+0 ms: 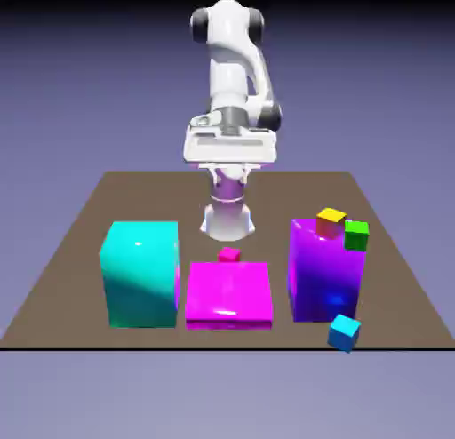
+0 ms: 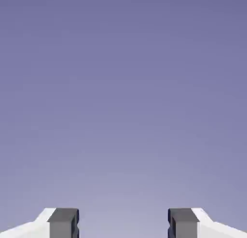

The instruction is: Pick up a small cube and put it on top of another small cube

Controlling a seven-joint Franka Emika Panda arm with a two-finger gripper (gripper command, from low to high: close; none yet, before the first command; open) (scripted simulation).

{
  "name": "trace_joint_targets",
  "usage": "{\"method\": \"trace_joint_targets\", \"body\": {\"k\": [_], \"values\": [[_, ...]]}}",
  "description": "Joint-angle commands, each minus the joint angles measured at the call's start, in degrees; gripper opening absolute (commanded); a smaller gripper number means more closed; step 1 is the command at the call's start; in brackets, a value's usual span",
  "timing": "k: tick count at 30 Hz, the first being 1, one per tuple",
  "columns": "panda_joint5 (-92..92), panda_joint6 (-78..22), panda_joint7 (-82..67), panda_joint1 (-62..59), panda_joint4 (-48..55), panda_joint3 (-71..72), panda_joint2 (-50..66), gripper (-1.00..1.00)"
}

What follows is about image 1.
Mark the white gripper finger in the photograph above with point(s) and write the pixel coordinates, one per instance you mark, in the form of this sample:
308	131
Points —
212	174
246	174

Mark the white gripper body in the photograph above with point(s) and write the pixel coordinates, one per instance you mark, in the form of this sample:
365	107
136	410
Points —
230	147

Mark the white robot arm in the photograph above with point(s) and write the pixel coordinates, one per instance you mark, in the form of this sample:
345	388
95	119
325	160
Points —
227	55

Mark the small pink cube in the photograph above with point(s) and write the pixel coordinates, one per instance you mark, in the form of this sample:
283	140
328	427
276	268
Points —
229	255

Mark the small yellow cube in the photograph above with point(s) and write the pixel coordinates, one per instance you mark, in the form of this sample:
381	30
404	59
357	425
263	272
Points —
330	224

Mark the small green cube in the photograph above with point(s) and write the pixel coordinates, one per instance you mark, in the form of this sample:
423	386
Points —
356	235

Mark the small blue cube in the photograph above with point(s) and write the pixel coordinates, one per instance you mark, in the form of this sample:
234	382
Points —
343	333

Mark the large magenta box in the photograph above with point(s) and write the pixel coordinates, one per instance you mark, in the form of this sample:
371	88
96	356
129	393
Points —
228	293

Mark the large cyan box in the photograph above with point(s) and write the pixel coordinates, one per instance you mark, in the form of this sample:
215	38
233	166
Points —
140	273

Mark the large purple box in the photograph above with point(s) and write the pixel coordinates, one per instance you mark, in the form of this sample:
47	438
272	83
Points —
325	279

